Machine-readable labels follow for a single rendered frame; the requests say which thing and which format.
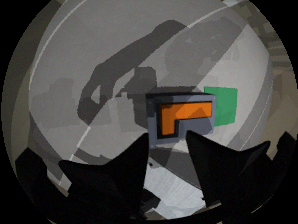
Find orange l-shaped part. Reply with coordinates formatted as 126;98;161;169
160;100;212;135

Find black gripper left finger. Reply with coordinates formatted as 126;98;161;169
59;132;149;217

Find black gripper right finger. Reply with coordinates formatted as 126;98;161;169
186;129;271;208

